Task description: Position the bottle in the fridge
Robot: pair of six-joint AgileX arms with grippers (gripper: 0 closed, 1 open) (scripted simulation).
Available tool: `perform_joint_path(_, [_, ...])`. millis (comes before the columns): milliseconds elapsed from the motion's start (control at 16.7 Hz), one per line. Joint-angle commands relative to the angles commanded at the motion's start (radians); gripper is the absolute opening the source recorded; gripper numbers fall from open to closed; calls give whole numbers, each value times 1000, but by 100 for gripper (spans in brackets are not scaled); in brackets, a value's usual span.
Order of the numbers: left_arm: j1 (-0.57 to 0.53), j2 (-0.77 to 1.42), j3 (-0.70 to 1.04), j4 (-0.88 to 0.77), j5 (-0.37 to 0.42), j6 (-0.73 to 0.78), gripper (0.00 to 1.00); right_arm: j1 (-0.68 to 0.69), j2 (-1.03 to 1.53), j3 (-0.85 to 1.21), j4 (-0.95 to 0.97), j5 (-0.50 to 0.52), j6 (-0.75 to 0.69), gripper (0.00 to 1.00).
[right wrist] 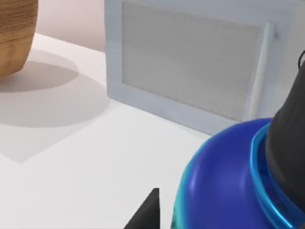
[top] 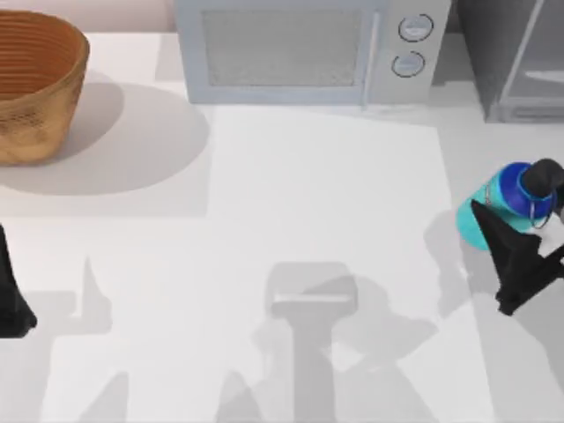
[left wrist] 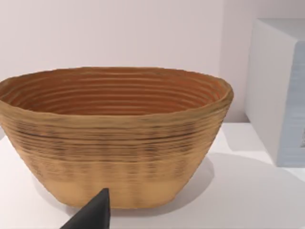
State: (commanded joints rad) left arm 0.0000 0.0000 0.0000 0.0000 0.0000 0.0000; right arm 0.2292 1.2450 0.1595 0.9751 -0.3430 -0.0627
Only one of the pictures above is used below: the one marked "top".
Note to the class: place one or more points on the round microwave knob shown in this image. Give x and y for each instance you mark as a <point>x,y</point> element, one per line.
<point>416,27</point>
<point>408,64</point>

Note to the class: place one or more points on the teal and blue bottle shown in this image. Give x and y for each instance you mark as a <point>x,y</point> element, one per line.
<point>495,187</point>

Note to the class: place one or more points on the pale microwave oven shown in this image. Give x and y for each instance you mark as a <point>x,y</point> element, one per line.
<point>383,88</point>

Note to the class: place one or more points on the microwave oven door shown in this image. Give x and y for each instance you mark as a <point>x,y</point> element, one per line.
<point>282,48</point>

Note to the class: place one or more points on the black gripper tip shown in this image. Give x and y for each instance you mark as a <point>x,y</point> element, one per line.
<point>11,304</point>

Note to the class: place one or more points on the grey cabinet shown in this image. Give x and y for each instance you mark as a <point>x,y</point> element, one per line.
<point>493,66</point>

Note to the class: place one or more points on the brown woven basket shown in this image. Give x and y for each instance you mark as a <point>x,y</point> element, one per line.
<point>39,110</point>

